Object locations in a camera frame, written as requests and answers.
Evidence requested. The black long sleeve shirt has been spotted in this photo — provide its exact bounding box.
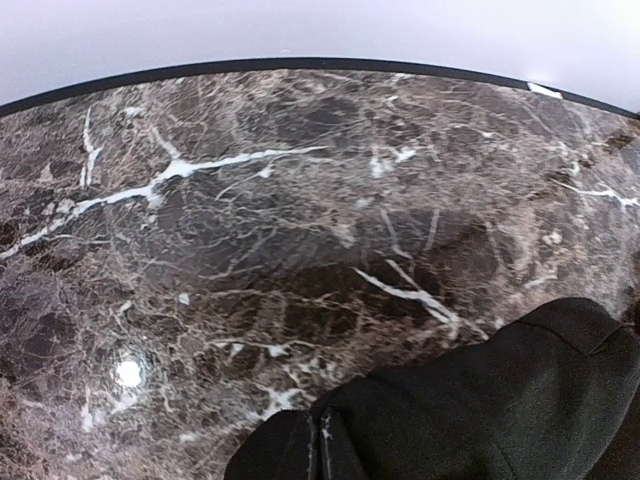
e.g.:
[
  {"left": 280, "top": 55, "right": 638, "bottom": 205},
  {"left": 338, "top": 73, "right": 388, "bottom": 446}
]
[{"left": 224, "top": 298, "right": 639, "bottom": 479}]

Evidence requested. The white tape piece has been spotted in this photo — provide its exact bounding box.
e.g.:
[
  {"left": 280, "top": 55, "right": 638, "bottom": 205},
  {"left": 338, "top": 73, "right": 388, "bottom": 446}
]
[{"left": 527, "top": 82, "right": 563, "bottom": 99}]

